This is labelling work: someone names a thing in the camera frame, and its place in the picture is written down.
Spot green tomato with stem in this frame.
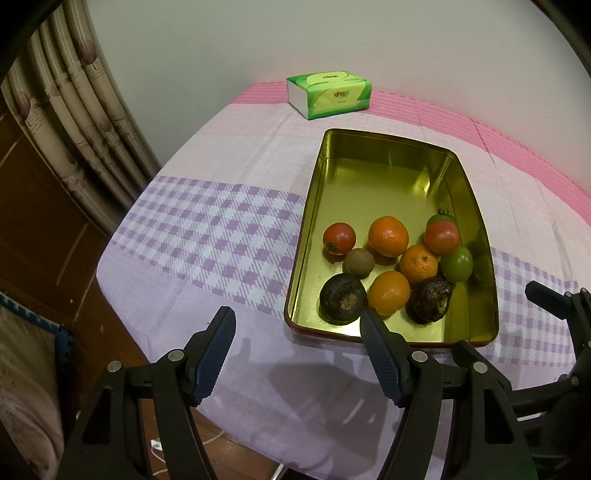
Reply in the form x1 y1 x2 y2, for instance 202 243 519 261
426 208 458 232

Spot white cable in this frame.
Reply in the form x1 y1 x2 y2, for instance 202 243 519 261
150 429 227 478

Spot red tomato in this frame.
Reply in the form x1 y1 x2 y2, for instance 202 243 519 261
322 222 357 256
424 220 461 256

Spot brown wooden door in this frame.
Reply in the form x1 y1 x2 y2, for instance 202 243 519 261
0 92 153 370

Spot beige foam floor mat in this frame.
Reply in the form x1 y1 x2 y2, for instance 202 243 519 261
0 291 77 480

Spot green tissue pack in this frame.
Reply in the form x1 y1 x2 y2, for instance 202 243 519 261
286 69 372 121

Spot small orange mandarin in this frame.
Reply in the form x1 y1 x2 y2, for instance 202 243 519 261
399 244 439 285

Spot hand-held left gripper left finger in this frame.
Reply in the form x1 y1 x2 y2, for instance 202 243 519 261
58 305 238 480

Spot pink purple checkered tablecloth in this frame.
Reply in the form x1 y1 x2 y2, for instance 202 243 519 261
95 80 591 480

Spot gold metal tray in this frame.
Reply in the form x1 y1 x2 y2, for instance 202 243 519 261
283 128 501 348

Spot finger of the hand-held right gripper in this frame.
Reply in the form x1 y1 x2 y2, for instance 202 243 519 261
525 281 591 370

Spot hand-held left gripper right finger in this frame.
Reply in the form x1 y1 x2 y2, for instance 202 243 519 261
359 307 539 480

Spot large orange mandarin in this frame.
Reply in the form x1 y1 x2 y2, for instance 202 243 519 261
368 216 410 258

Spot brown kiwi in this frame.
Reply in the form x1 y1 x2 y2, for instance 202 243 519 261
344 248 376 278

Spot beige patterned curtain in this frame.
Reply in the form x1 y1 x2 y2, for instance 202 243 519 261
0 0 162 236

